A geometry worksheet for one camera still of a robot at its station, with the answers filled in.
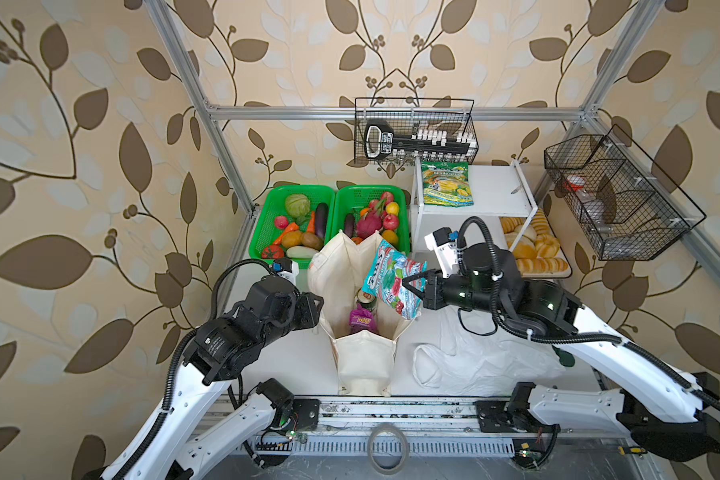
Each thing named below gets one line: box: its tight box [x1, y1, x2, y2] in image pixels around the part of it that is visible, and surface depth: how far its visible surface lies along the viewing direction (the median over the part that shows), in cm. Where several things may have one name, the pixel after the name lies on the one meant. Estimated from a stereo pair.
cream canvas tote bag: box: [307, 230, 421, 396], surface depth 77 cm
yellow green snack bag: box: [421, 161, 474, 207], surface depth 79 cm
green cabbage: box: [285, 193, 311, 220], surface depth 114 cm
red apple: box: [383, 213, 398, 231], surface depth 110 cm
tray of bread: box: [499, 207, 573, 279], surface depth 105 cm
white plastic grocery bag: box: [412, 306, 565, 396], surface depth 82 cm
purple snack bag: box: [348, 303, 378, 334], surface depth 80 cm
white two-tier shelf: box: [411, 157, 538, 254], surface depth 79 cm
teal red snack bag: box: [362, 240, 428, 320], surface depth 63 cm
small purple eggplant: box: [343, 213, 355, 239], surface depth 114 cm
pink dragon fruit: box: [357, 212, 383, 239], surface depth 107 cm
